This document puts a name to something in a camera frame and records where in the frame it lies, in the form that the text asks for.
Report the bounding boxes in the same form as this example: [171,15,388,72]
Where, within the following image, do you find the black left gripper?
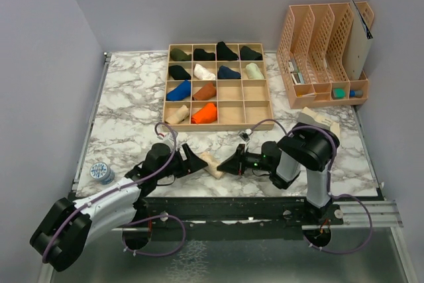
[156,143,208,180]

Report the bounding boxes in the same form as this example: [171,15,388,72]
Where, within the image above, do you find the black rolled cloth left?
[168,65,191,80]

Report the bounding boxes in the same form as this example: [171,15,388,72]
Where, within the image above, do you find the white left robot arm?
[29,142,208,272]

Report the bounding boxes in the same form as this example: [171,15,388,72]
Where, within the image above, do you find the beige rolled cloth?
[165,105,189,125]

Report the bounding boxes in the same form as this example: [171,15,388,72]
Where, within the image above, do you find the white rolled cloth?
[193,64,216,80]

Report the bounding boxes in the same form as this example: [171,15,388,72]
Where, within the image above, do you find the wooden compartment tray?
[162,42,274,132]

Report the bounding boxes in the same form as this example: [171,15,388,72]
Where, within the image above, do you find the black rolled cloth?
[168,65,191,80]
[193,48,216,61]
[216,41,239,61]

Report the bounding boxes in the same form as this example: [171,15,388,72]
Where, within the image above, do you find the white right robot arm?
[217,123,340,224]

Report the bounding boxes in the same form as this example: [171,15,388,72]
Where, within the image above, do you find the cream folded underwear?
[298,107,341,138]

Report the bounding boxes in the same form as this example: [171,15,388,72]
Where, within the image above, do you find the pale green rolled cloth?
[245,63,264,80]

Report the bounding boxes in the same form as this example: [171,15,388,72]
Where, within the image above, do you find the pink file organizer rack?
[276,3,369,109]

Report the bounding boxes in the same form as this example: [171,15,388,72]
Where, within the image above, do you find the beige boxer underwear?
[199,152,224,180]

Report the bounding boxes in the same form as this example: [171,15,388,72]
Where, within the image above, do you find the brown rolled cloth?
[193,82,217,101]

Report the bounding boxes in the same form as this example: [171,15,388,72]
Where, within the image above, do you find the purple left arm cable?
[41,122,187,264]

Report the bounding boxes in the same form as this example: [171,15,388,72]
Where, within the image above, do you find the blue grey cylinder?
[349,89,363,98]

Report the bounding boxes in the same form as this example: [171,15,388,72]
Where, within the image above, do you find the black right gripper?
[218,144,274,176]

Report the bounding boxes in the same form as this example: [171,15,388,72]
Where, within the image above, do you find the cards in rack slot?
[288,58,315,97]

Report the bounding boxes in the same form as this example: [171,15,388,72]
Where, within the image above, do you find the dark green rolled cloth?
[240,46,263,61]

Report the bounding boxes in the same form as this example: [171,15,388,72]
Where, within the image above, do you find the orange rolled cloth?
[191,103,218,125]

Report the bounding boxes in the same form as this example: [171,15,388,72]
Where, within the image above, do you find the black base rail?
[64,195,345,241]

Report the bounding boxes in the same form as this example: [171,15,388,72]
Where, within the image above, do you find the blue rolled cloth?
[166,80,191,101]

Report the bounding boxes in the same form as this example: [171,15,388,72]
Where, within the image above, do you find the navy rolled cloth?
[217,66,241,80]

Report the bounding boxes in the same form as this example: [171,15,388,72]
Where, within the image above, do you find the olive green rolled cloth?
[170,48,191,62]

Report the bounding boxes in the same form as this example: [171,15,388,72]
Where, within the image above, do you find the grey underwear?
[297,113,333,130]

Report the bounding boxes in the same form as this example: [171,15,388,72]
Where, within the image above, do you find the grey folder in rack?
[342,0,374,81]

